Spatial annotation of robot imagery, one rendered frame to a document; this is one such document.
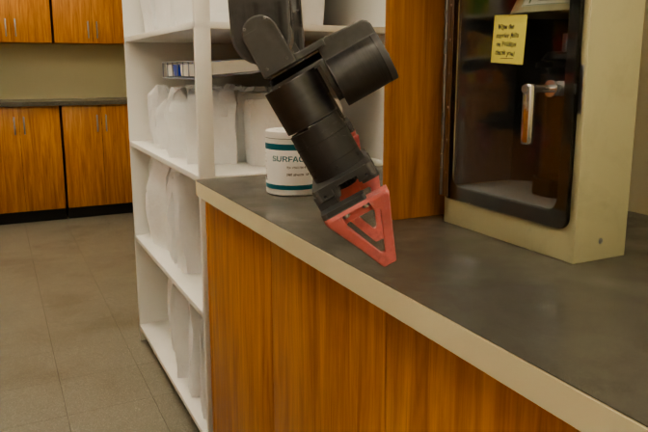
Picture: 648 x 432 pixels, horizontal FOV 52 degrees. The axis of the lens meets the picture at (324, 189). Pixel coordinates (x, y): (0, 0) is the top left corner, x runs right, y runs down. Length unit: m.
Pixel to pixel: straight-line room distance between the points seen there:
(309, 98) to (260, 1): 0.10
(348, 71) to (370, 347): 0.52
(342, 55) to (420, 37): 0.64
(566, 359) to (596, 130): 0.42
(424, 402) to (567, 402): 0.30
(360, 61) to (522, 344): 0.34
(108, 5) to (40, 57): 0.76
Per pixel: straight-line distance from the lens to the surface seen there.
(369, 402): 1.08
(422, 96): 1.29
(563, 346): 0.76
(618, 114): 1.08
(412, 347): 0.94
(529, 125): 1.01
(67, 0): 5.96
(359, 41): 0.66
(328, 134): 0.65
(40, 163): 5.75
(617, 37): 1.06
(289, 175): 1.50
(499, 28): 1.14
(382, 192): 0.62
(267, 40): 0.64
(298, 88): 0.65
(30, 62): 6.25
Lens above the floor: 1.23
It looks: 10 degrees down
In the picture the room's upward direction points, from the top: straight up
